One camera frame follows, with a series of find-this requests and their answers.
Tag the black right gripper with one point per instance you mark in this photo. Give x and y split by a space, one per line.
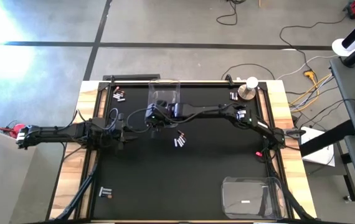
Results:
168 113

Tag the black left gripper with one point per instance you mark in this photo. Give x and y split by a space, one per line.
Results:
121 133

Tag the clear plastic bin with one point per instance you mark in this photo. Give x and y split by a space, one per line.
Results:
233 186
165 90

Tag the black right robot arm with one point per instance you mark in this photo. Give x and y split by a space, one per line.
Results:
208 110

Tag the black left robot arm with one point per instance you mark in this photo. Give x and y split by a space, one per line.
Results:
56 133

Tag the black table mat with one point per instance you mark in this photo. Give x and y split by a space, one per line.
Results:
165 186

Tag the round disc stand white knob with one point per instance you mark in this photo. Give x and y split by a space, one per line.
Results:
246 93

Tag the small red clip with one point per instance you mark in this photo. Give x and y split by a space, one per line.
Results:
258 153

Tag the red round floor object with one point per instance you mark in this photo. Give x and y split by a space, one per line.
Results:
18 127

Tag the beige grey panel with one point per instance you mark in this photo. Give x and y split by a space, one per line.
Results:
0 186

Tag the black table support bar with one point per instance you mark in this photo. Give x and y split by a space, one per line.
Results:
327 138

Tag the black table leg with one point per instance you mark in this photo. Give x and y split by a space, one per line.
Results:
350 185

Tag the black white bar stand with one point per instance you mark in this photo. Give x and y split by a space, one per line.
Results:
338 47

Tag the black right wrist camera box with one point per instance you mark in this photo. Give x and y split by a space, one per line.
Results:
153 113

